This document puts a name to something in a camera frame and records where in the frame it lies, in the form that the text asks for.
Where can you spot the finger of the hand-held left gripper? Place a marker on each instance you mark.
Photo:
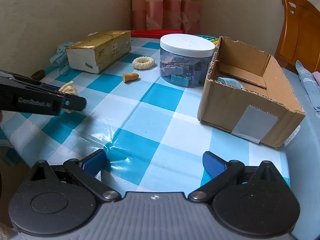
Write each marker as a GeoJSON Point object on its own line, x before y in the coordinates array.
{"type": "Point", "coordinates": [48, 87]}
{"type": "Point", "coordinates": [75, 103]}

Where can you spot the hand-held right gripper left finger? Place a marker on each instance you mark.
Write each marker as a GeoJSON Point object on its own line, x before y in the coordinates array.
{"type": "Point", "coordinates": [95, 161]}

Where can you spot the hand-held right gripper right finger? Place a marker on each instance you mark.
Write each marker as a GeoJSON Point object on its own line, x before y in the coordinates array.
{"type": "Point", "coordinates": [212, 165]}

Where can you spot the brown knitted item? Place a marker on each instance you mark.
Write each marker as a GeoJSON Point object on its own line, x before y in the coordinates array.
{"type": "Point", "coordinates": [38, 74]}

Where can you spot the cream knitted sock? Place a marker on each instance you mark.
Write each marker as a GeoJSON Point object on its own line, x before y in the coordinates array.
{"type": "Point", "coordinates": [66, 88]}

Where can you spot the brown cardboard box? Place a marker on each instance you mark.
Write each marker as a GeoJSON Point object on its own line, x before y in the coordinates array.
{"type": "Point", "coordinates": [225, 110]}

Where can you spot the cream hair scrunchie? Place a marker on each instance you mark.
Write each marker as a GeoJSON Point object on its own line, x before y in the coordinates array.
{"type": "Point", "coordinates": [137, 65]}

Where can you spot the light blue baby sock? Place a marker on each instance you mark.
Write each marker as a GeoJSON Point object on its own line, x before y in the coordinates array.
{"type": "Point", "coordinates": [230, 82]}

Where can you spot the blue face mask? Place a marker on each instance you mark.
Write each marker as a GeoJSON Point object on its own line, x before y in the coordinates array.
{"type": "Point", "coordinates": [58, 55]}

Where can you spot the gold tissue pack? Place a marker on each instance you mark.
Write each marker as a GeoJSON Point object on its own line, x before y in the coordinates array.
{"type": "Point", "coordinates": [100, 47]}

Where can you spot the blue checked tablecloth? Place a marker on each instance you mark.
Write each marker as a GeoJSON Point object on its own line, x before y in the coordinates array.
{"type": "Point", "coordinates": [150, 120]}

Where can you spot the white crumpled cloth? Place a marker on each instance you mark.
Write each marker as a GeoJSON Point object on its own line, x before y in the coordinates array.
{"type": "Point", "coordinates": [93, 33]}

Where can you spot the blue printed bed sheet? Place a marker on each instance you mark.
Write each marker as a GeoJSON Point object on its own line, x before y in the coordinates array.
{"type": "Point", "coordinates": [305, 167]}

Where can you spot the red plastic folding item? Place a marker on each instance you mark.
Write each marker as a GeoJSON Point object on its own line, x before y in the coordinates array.
{"type": "Point", "coordinates": [150, 33]}

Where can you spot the clear jar with white lid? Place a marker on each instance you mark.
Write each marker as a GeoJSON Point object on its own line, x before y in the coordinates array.
{"type": "Point", "coordinates": [187, 45]}

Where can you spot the blue printed pillow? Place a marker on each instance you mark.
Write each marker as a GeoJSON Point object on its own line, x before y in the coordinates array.
{"type": "Point", "coordinates": [306, 85]}

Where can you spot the rainbow pop bubble toy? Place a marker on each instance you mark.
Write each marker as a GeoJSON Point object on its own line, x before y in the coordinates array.
{"type": "Point", "coordinates": [212, 40]}

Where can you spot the pink patterned curtain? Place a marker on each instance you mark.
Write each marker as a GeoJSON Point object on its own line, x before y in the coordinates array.
{"type": "Point", "coordinates": [165, 5]}

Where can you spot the pink cloth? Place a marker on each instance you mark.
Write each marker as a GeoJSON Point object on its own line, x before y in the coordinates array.
{"type": "Point", "coordinates": [317, 77]}

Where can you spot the wooden headboard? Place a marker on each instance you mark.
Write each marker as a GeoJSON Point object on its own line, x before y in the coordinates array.
{"type": "Point", "coordinates": [300, 30]}

